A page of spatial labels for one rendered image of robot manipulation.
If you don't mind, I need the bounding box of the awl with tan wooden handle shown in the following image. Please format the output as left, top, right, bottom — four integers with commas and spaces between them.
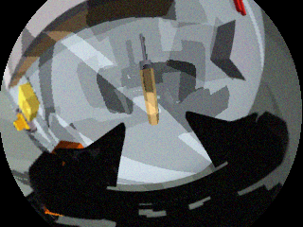
139, 33, 159, 125

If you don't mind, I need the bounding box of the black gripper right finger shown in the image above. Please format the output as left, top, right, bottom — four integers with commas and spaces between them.
186, 113, 258, 167

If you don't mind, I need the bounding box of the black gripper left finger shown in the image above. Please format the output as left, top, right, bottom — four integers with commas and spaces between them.
53, 122, 126, 188

